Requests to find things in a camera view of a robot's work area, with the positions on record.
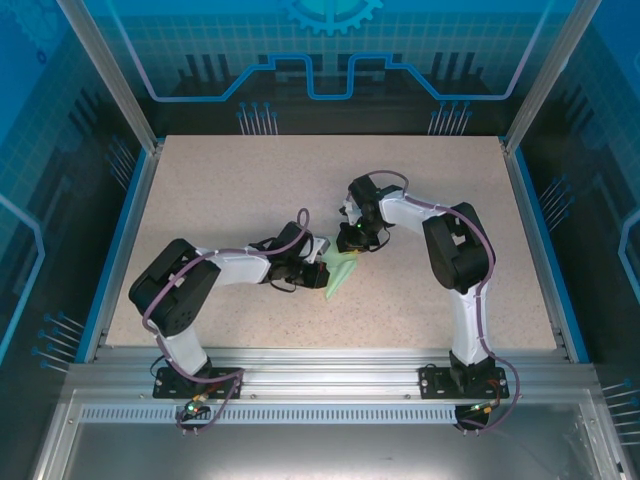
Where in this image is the steel sheet tray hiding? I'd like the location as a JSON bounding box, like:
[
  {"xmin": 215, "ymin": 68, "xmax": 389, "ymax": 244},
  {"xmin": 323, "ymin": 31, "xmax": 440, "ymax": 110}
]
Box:
[{"xmin": 32, "ymin": 388, "xmax": 631, "ymax": 480}]

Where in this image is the aluminium table edge beam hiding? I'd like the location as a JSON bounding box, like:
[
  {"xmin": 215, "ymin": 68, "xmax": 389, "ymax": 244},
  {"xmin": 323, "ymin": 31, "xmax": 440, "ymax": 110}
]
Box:
[{"xmin": 67, "ymin": 346, "xmax": 596, "ymax": 401}]

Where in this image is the small connector with green light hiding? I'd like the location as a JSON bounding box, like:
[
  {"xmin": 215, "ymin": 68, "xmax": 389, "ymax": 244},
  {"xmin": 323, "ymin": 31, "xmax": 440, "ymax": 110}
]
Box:
[
  {"xmin": 184, "ymin": 392, "xmax": 211, "ymax": 419},
  {"xmin": 467, "ymin": 397, "xmax": 504, "ymax": 416}
]

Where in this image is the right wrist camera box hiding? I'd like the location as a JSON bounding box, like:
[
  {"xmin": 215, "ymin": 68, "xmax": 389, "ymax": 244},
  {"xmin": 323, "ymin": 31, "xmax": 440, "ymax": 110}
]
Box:
[{"xmin": 339, "ymin": 196, "xmax": 360, "ymax": 227}]

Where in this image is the slotted grey cable duct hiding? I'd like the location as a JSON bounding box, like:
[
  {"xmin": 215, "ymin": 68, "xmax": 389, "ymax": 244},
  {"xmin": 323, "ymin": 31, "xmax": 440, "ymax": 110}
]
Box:
[{"xmin": 78, "ymin": 405, "xmax": 506, "ymax": 426}]

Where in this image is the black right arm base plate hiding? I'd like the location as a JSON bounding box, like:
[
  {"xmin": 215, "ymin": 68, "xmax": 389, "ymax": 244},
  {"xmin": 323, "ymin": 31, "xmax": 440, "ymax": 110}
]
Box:
[{"xmin": 418, "ymin": 363, "xmax": 511, "ymax": 401}]

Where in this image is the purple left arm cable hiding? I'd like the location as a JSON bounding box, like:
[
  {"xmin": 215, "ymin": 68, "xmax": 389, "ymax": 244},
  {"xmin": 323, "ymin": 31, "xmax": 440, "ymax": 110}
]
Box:
[{"xmin": 142, "ymin": 207, "xmax": 310, "ymax": 437}]

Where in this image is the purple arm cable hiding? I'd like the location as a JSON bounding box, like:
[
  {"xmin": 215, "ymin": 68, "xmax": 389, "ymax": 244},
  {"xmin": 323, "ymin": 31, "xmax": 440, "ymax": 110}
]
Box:
[
  {"xmin": 142, "ymin": 207, "xmax": 310, "ymax": 437},
  {"xmin": 357, "ymin": 168, "xmax": 525, "ymax": 434}
]

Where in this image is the blue aluminium side rail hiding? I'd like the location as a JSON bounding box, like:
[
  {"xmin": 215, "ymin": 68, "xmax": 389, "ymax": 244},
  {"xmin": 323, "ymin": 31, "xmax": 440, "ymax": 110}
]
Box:
[
  {"xmin": 502, "ymin": 139, "xmax": 590, "ymax": 364},
  {"xmin": 82, "ymin": 142, "xmax": 164, "ymax": 364}
]

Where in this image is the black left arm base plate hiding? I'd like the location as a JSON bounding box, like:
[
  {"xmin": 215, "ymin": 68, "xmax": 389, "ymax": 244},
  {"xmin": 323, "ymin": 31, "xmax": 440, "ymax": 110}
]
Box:
[{"xmin": 152, "ymin": 366, "xmax": 246, "ymax": 401}]

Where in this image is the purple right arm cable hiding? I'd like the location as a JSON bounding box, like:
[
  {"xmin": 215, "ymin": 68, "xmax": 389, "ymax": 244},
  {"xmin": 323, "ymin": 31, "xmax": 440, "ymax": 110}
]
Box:
[{"xmin": 357, "ymin": 168, "xmax": 525, "ymax": 434}]

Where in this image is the aluminium frame post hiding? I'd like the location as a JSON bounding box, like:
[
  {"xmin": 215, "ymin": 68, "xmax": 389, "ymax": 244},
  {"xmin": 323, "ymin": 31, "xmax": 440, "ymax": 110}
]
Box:
[
  {"xmin": 55, "ymin": 0, "xmax": 166, "ymax": 154},
  {"xmin": 502, "ymin": 0, "xmax": 604, "ymax": 156}
]

